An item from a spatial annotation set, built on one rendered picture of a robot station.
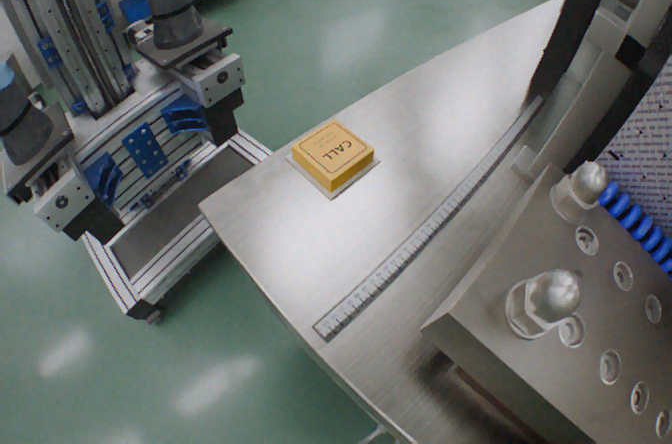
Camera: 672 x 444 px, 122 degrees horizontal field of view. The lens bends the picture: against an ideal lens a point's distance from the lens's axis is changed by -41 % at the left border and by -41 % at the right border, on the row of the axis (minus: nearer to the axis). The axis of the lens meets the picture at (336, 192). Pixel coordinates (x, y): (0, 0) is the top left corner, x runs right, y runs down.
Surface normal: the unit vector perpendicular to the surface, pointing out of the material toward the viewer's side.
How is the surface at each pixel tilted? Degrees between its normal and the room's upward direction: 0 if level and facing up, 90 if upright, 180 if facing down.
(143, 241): 0
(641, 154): 90
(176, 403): 0
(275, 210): 0
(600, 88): 90
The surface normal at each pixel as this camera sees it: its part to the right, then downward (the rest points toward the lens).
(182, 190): 0.02, -0.56
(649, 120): -0.73, 0.56
